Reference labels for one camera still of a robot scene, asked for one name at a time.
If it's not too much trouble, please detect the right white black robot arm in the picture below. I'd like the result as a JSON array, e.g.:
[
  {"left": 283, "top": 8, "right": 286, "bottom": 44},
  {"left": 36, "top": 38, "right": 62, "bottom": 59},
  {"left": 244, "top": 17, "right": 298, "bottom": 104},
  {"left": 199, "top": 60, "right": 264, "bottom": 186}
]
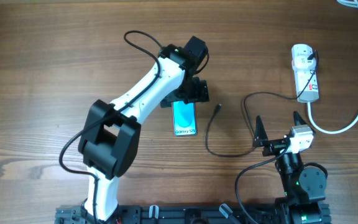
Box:
[{"left": 234, "top": 111, "right": 331, "bottom": 223}]

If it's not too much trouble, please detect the white USB charger adapter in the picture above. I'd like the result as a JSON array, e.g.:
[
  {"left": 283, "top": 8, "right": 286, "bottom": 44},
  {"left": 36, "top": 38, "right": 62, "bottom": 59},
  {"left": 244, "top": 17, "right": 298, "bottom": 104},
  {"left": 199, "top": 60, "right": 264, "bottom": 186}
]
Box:
[{"left": 291, "top": 54, "right": 317, "bottom": 72}]

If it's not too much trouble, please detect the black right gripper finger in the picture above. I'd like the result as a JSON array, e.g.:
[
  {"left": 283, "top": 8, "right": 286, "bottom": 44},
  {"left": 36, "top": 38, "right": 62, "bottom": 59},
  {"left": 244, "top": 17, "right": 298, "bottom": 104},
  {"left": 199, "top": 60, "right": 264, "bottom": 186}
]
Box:
[
  {"left": 252, "top": 115, "right": 269, "bottom": 147},
  {"left": 292, "top": 111, "right": 316, "bottom": 134}
]

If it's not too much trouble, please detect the white power strip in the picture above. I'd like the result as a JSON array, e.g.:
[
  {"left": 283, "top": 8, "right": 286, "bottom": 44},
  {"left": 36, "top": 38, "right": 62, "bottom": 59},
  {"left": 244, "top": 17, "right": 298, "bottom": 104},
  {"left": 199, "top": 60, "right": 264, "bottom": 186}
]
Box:
[{"left": 291, "top": 44, "right": 319, "bottom": 103}]

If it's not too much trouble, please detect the black USB charging cable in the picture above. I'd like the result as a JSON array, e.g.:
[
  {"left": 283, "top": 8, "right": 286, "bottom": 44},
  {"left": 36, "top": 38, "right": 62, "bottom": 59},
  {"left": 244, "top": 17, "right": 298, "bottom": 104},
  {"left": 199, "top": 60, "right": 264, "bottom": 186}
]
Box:
[{"left": 204, "top": 50, "right": 320, "bottom": 158}]

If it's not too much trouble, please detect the blue Galaxy smartphone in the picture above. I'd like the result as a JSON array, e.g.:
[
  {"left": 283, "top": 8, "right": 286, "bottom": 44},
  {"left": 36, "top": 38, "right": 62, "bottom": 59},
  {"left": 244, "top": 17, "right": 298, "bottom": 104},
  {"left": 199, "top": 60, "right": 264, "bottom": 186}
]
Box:
[{"left": 173, "top": 101, "right": 197, "bottom": 136}]

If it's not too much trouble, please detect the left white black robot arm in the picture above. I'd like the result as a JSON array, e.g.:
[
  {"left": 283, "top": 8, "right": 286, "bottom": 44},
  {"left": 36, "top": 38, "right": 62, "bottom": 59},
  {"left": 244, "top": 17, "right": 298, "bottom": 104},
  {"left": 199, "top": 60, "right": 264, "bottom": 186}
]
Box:
[{"left": 58, "top": 36, "right": 209, "bottom": 223}]

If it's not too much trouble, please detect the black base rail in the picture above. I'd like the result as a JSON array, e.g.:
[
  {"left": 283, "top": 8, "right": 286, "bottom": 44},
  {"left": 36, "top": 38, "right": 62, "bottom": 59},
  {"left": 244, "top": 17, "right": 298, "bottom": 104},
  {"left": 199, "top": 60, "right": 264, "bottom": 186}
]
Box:
[{"left": 54, "top": 203, "right": 332, "bottom": 224}]

